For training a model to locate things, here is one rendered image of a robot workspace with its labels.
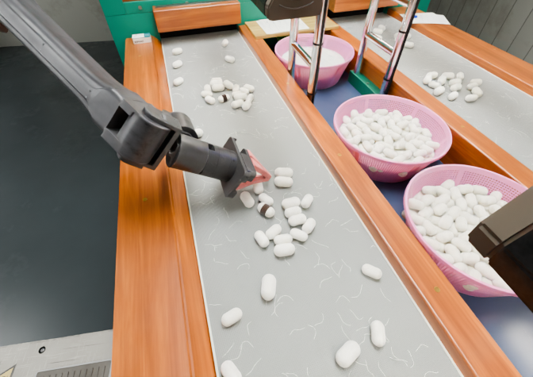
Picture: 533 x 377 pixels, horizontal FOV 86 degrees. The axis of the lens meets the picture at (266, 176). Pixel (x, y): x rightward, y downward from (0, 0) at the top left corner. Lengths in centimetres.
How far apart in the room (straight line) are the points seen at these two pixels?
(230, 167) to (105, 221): 120
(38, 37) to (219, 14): 73
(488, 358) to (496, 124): 60
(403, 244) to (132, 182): 50
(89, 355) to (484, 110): 112
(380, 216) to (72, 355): 70
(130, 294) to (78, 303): 98
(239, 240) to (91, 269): 107
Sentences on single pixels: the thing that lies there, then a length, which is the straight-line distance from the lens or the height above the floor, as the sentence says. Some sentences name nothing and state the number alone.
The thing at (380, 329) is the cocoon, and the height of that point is 76.
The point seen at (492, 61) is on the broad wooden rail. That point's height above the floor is 77.
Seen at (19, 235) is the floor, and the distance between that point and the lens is 181.
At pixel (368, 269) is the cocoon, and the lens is 49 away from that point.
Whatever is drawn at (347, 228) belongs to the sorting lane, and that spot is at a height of 74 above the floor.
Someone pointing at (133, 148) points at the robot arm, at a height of 92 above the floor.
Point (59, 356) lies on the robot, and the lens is 84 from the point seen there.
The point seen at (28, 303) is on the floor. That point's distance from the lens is 157.
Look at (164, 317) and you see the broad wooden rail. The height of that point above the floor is 77.
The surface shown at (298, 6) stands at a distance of 45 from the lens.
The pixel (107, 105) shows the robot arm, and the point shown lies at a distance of 46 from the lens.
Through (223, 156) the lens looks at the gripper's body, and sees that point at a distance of 48.
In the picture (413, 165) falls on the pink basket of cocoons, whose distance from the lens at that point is 66.
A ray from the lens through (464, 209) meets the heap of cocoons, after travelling 67.
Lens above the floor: 118
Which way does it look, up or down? 47 degrees down
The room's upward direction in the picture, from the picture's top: straight up
